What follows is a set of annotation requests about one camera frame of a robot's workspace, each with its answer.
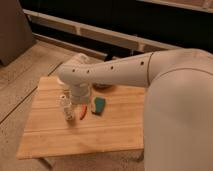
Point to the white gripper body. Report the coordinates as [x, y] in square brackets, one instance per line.
[80, 94]

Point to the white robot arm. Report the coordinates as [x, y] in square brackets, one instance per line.
[178, 106]

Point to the dark ceramic bowl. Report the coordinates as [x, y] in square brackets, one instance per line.
[101, 86]

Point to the green sponge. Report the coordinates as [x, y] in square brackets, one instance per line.
[98, 105]

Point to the wooden table board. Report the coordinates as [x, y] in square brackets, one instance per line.
[48, 134]

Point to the grey cabinet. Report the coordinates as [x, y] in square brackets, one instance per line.
[15, 33]

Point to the white wall rail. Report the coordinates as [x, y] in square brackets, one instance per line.
[97, 33]

